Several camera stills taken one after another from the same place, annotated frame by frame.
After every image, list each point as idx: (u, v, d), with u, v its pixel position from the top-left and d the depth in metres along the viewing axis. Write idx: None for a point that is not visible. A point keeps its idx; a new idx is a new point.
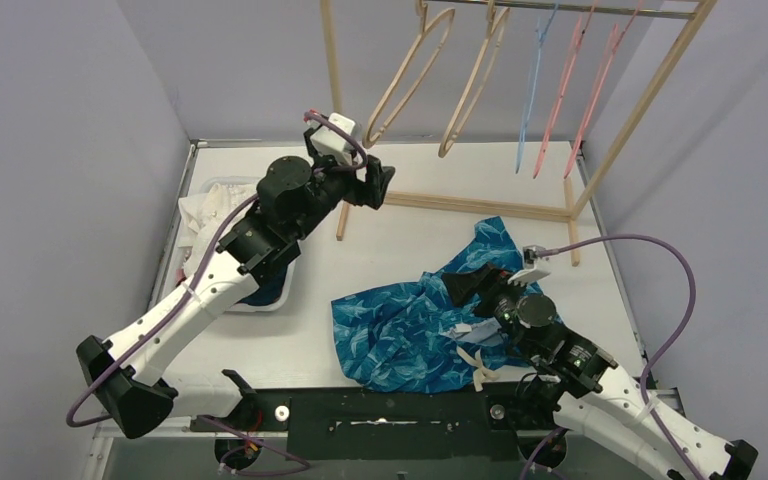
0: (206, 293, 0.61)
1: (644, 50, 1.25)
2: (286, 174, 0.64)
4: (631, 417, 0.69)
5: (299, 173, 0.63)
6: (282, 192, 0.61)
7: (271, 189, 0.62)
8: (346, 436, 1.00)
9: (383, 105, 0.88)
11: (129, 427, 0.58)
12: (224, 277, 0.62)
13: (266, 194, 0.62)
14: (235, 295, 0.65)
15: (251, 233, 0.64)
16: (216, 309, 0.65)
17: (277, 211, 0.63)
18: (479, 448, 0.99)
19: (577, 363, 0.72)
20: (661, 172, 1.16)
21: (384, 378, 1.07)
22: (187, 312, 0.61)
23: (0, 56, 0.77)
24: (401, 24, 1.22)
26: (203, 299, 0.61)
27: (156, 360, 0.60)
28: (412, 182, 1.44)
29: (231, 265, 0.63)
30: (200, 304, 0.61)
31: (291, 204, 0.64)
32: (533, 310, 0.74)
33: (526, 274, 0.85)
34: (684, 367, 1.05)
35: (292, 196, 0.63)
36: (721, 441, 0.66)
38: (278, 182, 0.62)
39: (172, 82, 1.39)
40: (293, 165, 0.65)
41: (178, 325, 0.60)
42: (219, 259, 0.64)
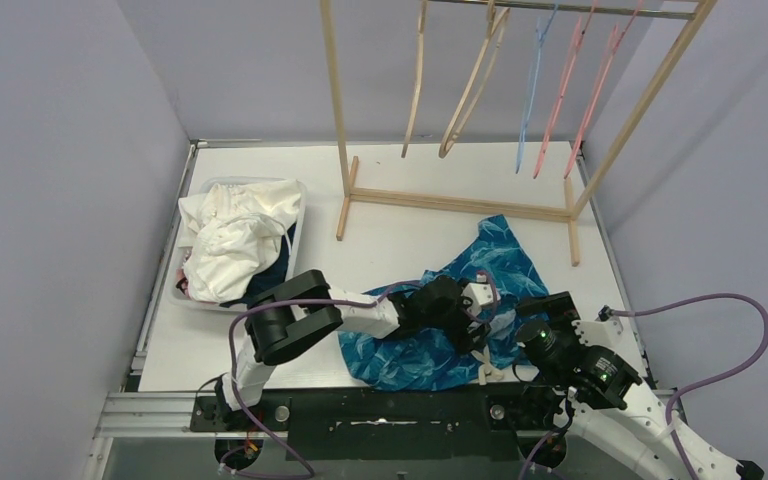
0: (381, 312, 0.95)
1: (643, 51, 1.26)
2: (447, 289, 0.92)
4: (653, 435, 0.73)
5: (455, 289, 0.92)
6: (441, 296, 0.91)
7: (434, 290, 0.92)
8: (347, 436, 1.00)
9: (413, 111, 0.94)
11: (287, 346, 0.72)
12: (389, 316, 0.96)
13: (431, 293, 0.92)
14: (382, 327, 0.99)
15: (402, 305, 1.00)
16: (372, 325, 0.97)
17: (427, 306, 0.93)
18: (479, 448, 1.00)
19: (604, 378, 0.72)
20: (660, 173, 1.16)
21: (392, 377, 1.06)
22: (371, 315, 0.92)
23: None
24: (401, 25, 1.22)
26: (380, 315, 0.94)
27: None
28: (413, 182, 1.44)
29: (393, 312, 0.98)
30: (375, 314, 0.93)
31: (438, 307, 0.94)
32: (529, 328, 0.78)
33: (592, 327, 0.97)
34: (683, 366, 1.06)
35: (442, 302, 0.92)
36: (732, 462, 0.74)
38: (442, 289, 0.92)
39: (173, 83, 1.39)
40: (453, 282, 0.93)
41: (359, 313, 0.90)
42: (389, 305, 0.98)
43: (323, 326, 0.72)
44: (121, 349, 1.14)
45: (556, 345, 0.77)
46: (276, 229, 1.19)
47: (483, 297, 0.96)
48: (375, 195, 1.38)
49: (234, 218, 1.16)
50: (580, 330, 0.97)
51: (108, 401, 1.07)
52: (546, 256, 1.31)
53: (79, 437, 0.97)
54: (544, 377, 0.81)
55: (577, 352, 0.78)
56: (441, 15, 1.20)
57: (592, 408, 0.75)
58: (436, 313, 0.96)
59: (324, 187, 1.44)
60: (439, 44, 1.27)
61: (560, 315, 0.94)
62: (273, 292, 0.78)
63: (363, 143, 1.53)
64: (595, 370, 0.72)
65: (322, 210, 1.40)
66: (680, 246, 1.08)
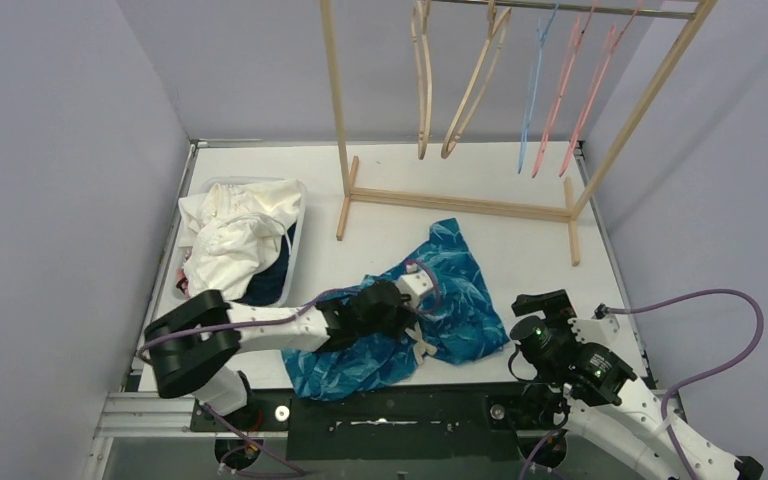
0: (303, 327, 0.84)
1: (643, 50, 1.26)
2: (387, 293, 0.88)
4: (648, 431, 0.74)
5: (394, 292, 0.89)
6: (378, 299, 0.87)
7: (375, 295, 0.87)
8: (347, 436, 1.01)
9: (425, 112, 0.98)
11: (180, 379, 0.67)
12: (315, 328, 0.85)
13: (368, 298, 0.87)
14: (306, 341, 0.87)
15: (337, 311, 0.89)
16: (292, 340, 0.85)
17: (365, 312, 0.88)
18: (479, 448, 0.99)
19: (598, 374, 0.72)
20: (660, 172, 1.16)
21: (335, 385, 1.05)
22: (289, 330, 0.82)
23: None
24: (401, 24, 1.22)
26: (299, 330, 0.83)
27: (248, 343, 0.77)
28: (413, 182, 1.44)
29: (321, 323, 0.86)
30: (296, 330, 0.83)
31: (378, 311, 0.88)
32: (523, 326, 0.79)
33: (588, 325, 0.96)
34: (683, 366, 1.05)
35: (381, 307, 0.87)
36: (731, 458, 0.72)
38: (379, 292, 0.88)
39: (173, 82, 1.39)
40: (391, 286, 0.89)
41: (268, 331, 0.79)
42: (315, 313, 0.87)
43: (218, 354, 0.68)
44: (121, 349, 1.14)
45: (552, 342, 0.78)
46: (276, 229, 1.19)
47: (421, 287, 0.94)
48: (374, 195, 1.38)
49: (234, 218, 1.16)
50: (578, 330, 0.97)
51: (108, 401, 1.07)
52: (547, 256, 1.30)
53: (79, 437, 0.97)
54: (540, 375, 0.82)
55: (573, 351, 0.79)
56: (440, 15, 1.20)
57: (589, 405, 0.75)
58: (373, 318, 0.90)
59: (324, 187, 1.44)
60: (439, 43, 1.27)
61: (558, 313, 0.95)
62: (166, 320, 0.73)
63: (363, 143, 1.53)
64: (589, 366, 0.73)
65: (322, 210, 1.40)
66: (681, 246, 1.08)
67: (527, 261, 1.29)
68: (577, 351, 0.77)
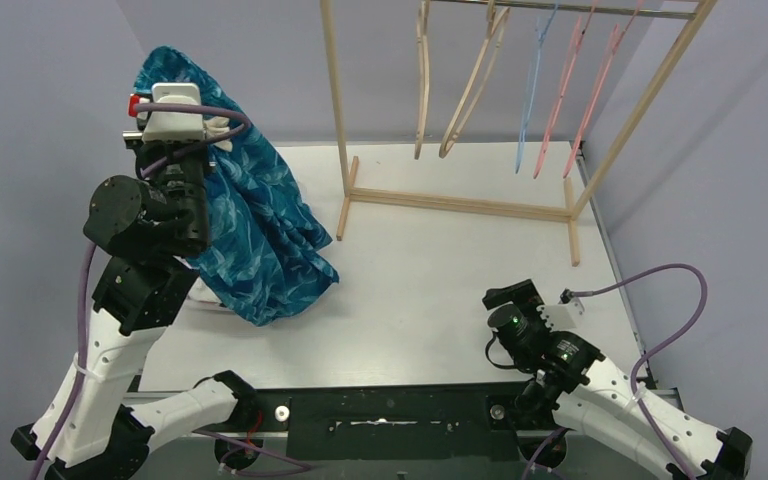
0: (97, 367, 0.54)
1: (644, 50, 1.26)
2: (115, 208, 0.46)
4: (621, 408, 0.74)
5: (128, 198, 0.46)
6: (111, 239, 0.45)
7: (98, 236, 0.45)
8: (347, 436, 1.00)
9: (422, 111, 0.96)
11: None
12: (111, 342, 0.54)
13: (100, 243, 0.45)
14: (144, 342, 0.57)
15: (122, 277, 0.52)
16: (127, 365, 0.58)
17: (124, 255, 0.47)
18: (479, 448, 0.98)
19: (566, 357, 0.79)
20: (660, 171, 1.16)
21: (227, 251, 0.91)
22: (86, 391, 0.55)
23: None
24: (400, 24, 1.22)
26: (97, 378, 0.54)
27: (87, 434, 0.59)
28: (413, 182, 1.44)
29: (112, 326, 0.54)
30: (98, 379, 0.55)
31: (141, 243, 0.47)
32: (499, 314, 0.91)
33: (557, 310, 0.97)
34: (683, 366, 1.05)
35: (138, 235, 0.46)
36: (713, 430, 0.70)
38: (105, 222, 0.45)
39: None
40: (118, 194, 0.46)
41: (81, 412, 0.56)
42: (103, 319, 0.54)
43: None
44: None
45: (527, 331, 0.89)
46: None
47: (192, 121, 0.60)
48: (374, 195, 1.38)
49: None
50: (547, 316, 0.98)
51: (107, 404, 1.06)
52: (546, 256, 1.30)
53: None
54: (519, 361, 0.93)
55: (548, 338, 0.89)
56: (440, 15, 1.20)
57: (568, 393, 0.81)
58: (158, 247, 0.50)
59: (325, 188, 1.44)
60: (438, 44, 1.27)
61: (526, 302, 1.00)
62: None
63: (364, 142, 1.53)
64: (558, 351, 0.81)
65: (322, 210, 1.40)
66: (681, 246, 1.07)
67: (527, 261, 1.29)
68: (551, 340, 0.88)
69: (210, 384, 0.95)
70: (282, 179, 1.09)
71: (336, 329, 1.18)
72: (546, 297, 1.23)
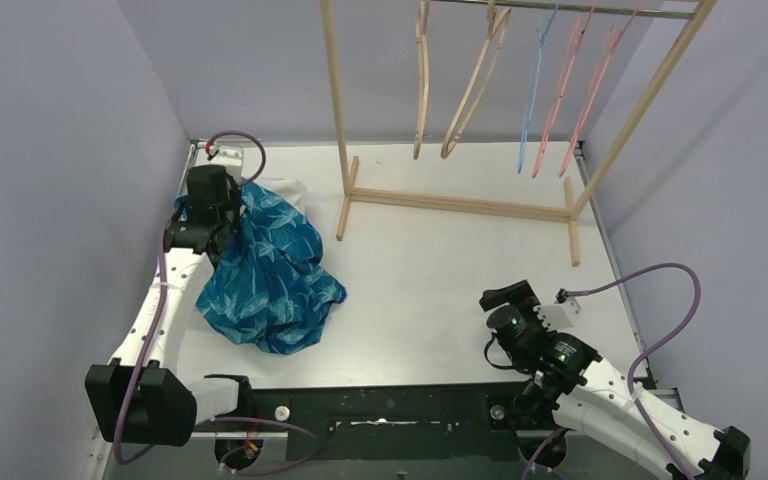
0: (178, 280, 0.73)
1: (643, 50, 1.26)
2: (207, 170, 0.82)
4: (618, 408, 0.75)
5: (217, 167, 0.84)
6: (211, 179, 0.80)
7: (199, 180, 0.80)
8: (346, 436, 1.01)
9: (422, 110, 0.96)
11: (177, 425, 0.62)
12: (187, 264, 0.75)
13: (200, 182, 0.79)
14: (201, 278, 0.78)
15: (184, 229, 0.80)
16: (191, 295, 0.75)
17: (210, 198, 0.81)
18: (479, 448, 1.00)
19: (562, 358, 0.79)
20: (660, 172, 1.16)
21: (262, 296, 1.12)
22: (171, 297, 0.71)
23: (0, 55, 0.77)
24: (401, 24, 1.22)
26: (180, 285, 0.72)
27: (170, 348, 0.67)
28: (413, 182, 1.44)
29: (184, 256, 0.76)
30: (179, 289, 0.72)
31: (214, 190, 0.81)
32: (497, 316, 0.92)
33: (553, 309, 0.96)
34: (683, 366, 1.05)
35: (219, 185, 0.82)
36: (710, 429, 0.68)
38: (202, 174, 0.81)
39: (173, 83, 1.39)
40: (207, 166, 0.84)
41: (169, 317, 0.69)
42: (172, 255, 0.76)
43: (162, 393, 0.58)
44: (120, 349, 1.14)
45: (525, 332, 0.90)
46: None
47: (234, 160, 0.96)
48: (374, 195, 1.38)
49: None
50: (544, 316, 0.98)
51: None
52: (547, 255, 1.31)
53: (80, 435, 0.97)
54: (517, 362, 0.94)
55: (547, 339, 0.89)
56: (441, 15, 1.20)
57: (567, 394, 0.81)
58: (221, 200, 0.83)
59: (325, 187, 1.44)
60: (438, 43, 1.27)
61: (523, 302, 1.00)
62: (104, 423, 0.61)
63: (363, 142, 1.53)
64: (555, 352, 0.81)
65: (322, 210, 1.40)
66: (681, 246, 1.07)
67: (527, 261, 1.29)
68: (548, 340, 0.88)
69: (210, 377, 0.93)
70: (293, 219, 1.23)
71: (336, 328, 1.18)
72: (546, 297, 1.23)
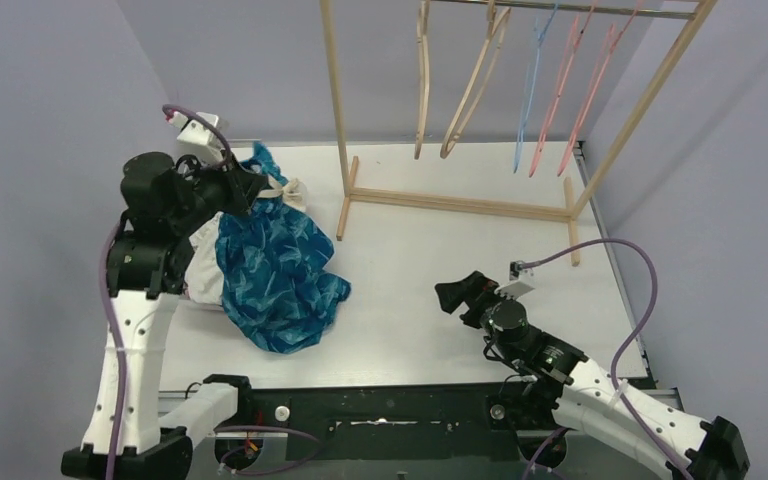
0: (136, 339, 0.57)
1: (643, 50, 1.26)
2: (146, 165, 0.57)
4: (606, 405, 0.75)
5: (162, 159, 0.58)
6: (152, 182, 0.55)
7: (136, 185, 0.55)
8: (347, 436, 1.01)
9: (422, 110, 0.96)
11: None
12: (142, 314, 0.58)
13: (132, 190, 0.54)
14: (166, 316, 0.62)
15: (130, 257, 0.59)
16: (158, 341, 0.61)
17: (153, 206, 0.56)
18: (479, 448, 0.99)
19: (550, 361, 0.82)
20: (660, 171, 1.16)
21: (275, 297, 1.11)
22: (132, 365, 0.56)
23: (0, 56, 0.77)
24: (401, 25, 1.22)
26: (140, 347, 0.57)
27: (146, 420, 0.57)
28: (413, 182, 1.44)
29: (138, 302, 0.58)
30: (141, 353, 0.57)
31: (159, 198, 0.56)
32: (506, 313, 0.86)
33: (512, 286, 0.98)
34: (683, 367, 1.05)
35: (168, 188, 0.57)
36: (696, 419, 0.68)
38: (141, 173, 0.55)
39: (173, 83, 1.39)
40: (150, 158, 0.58)
41: (135, 389, 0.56)
42: (121, 302, 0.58)
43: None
44: None
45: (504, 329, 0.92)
46: None
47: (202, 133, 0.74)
48: (374, 195, 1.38)
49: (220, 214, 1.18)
50: (505, 292, 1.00)
51: None
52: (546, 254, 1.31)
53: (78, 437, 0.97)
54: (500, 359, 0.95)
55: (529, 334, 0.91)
56: (441, 15, 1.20)
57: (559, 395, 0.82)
58: (174, 208, 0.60)
59: (324, 187, 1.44)
60: (439, 44, 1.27)
61: (482, 292, 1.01)
62: None
63: (363, 142, 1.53)
64: (544, 356, 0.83)
65: (322, 210, 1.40)
66: (681, 246, 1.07)
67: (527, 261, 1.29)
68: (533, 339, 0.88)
69: (206, 386, 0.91)
70: (304, 230, 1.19)
71: (336, 328, 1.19)
72: (546, 296, 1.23)
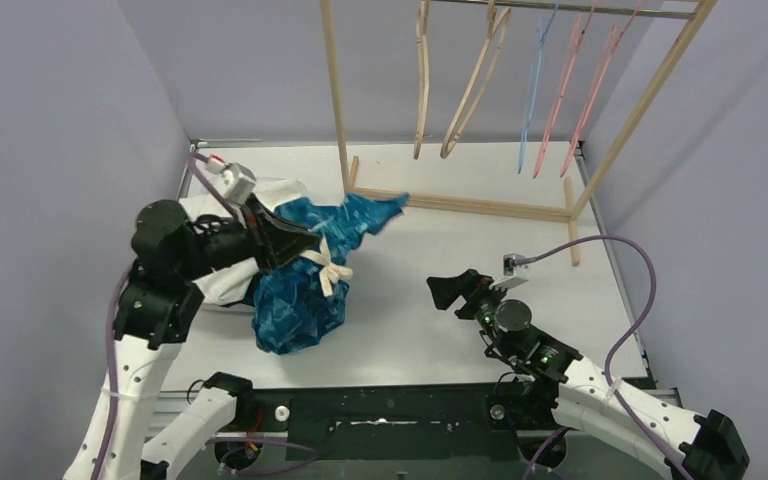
0: (130, 387, 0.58)
1: (643, 50, 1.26)
2: (160, 219, 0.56)
4: (601, 402, 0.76)
5: (176, 214, 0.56)
6: (160, 239, 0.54)
7: (148, 241, 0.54)
8: (346, 436, 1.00)
9: (421, 109, 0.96)
11: None
12: (141, 362, 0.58)
13: (141, 246, 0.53)
14: (165, 364, 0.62)
15: (140, 303, 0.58)
16: (154, 387, 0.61)
17: (161, 261, 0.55)
18: (478, 448, 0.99)
19: (545, 360, 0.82)
20: (660, 171, 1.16)
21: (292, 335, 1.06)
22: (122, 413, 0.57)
23: (1, 56, 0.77)
24: (401, 24, 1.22)
26: (132, 395, 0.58)
27: (126, 466, 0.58)
28: (413, 182, 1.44)
29: (139, 350, 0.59)
30: (131, 400, 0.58)
31: (170, 254, 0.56)
32: (512, 316, 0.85)
33: (509, 281, 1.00)
34: (683, 367, 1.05)
35: (178, 240, 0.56)
36: (690, 413, 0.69)
38: (151, 229, 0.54)
39: (173, 83, 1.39)
40: (164, 208, 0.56)
41: (120, 435, 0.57)
42: (125, 348, 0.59)
43: None
44: None
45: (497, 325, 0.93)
46: None
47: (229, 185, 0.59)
48: (375, 195, 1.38)
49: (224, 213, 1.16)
50: (501, 287, 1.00)
51: None
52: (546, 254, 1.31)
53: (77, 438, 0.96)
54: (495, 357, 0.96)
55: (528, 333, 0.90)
56: (441, 14, 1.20)
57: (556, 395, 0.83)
58: (183, 259, 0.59)
59: (325, 187, 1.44)
60: (439, 43, 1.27)
61: (477, 288, 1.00)
62: None
63: (363, 142, 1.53)
64: (540, 355, 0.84)
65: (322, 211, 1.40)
66: (681, 247, 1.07)
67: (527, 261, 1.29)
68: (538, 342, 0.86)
69: (204, 394, 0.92)
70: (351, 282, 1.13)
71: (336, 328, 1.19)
72: (546, 297, 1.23)
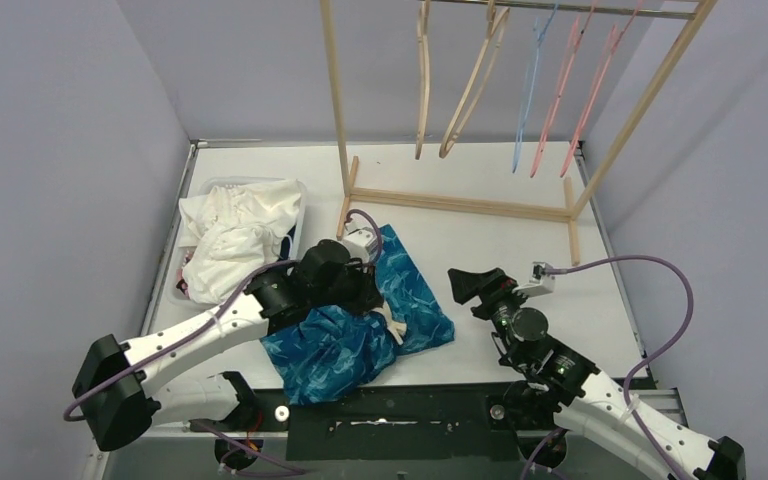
0: (226, 325, 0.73)
1: (643, 51, 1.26)
2: (331, 253, 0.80)
4: (616, 419, 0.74)
5: (342, 252, 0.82)
6: (326, 261, 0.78)
7: (317, 257, 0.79)
8: (347, 435, 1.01)
9: (422, 109, 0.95)
11: (108, 436, 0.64)
12: (247, 316, 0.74)
13: (314, 259, 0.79)
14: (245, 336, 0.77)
15: (274, 286, 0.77)
16: (228, 341, 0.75)
17: (314, 273, 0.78)
18: (478, 448, 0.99)
19: (562, 371, 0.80)
20: (660, 172, 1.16)
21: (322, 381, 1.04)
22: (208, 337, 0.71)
23: None
24: (401, 24, 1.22)
26: (222, 330, 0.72)
27: (164, 371, 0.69)
28: (414, 182, 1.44)
29: (252, 308, 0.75)
30: (219, 333, 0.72)
31: (319, 272, 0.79)
32: (527, 325, 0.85)
33: (530, 287, 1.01)
34: (683, 367, 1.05)
35: (328, 268, 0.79)
36: (705, 438, 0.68)
38: (324, 252, 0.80)
39: (173, 83, 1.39)
40: (337, 247, 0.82)
41: (190, 347, 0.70)
42: (243, 299, 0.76)
43: (118, 408, 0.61)
44: None
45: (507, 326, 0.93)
46: (276, 233, 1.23)
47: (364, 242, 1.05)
48: (375, 195, 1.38)
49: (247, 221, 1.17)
50: (521, 292, 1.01)
51: None
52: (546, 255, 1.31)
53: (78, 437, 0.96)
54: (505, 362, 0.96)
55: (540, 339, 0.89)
56: (441, 14, 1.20)
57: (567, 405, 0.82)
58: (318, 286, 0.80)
59: (324, 187, 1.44)
60: (439, 44, 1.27)
61: (499, 290, 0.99)
62: (79, 381, 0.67)
63: (364, 142, 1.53)
64: (555, 365, 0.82)
65: (322, 210, 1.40)
66: (680, 247, 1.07)
67: (527, 262, 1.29)
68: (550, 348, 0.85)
69: (218, 379, 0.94)
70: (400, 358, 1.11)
71: None
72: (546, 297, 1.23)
